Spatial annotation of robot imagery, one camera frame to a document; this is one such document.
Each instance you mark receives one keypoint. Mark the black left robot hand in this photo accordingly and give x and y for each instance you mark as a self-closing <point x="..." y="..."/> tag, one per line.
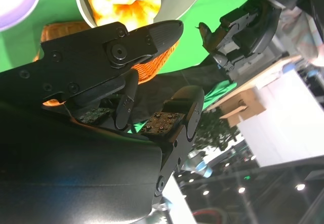
<point x="248" y="32"/>

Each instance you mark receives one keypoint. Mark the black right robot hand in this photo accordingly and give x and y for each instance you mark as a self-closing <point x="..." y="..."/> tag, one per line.
<point x="76" y="171"/>

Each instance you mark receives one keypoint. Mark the orange wicker basket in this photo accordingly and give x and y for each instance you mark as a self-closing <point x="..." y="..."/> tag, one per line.
<point x="149" y="64"/>

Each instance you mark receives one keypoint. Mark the pale lavender plate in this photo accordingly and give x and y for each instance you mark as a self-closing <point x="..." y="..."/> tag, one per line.
<point x="15" y="1"/>

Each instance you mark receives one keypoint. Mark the light wooden desk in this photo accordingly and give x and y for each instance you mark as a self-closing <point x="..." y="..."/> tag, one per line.
<point x="253" y="82"/>

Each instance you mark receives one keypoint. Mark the green tablecloth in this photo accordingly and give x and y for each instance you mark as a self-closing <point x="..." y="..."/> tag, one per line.
<point x="188" y="47"/>

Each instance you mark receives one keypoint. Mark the black backdrop curtain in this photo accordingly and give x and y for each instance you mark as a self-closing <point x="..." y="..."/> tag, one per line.
<point x="197" y="74"/>

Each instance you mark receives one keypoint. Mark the cardboard box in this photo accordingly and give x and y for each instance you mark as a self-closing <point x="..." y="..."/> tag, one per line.
<point x="243" y="105"/>

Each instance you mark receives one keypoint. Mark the green leafy plant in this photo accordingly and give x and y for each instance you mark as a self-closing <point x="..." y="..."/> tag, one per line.
<point x="215" y="130"/>

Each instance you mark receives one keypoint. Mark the white partition wall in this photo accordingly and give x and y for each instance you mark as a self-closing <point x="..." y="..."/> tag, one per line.
<point x="291" y="123"/>

